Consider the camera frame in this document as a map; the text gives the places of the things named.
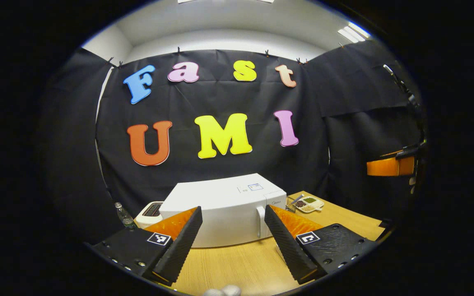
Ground white toaster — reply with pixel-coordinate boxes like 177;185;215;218
134;201;165;229

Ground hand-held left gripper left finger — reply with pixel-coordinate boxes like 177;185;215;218
91;206;203;284

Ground white microwave oven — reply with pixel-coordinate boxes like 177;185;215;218
159;173;288;248

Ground white divided snack tray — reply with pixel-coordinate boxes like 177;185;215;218
295;195;325;213

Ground clear water bottle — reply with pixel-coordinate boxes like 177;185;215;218
114;201;137;230

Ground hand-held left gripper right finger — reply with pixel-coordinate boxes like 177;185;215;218
264;205;378;285

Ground row of backdrop clips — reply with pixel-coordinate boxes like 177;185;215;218
105;42;344;69

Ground black backdrop cloth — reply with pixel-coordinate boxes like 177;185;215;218
42;40;427;245

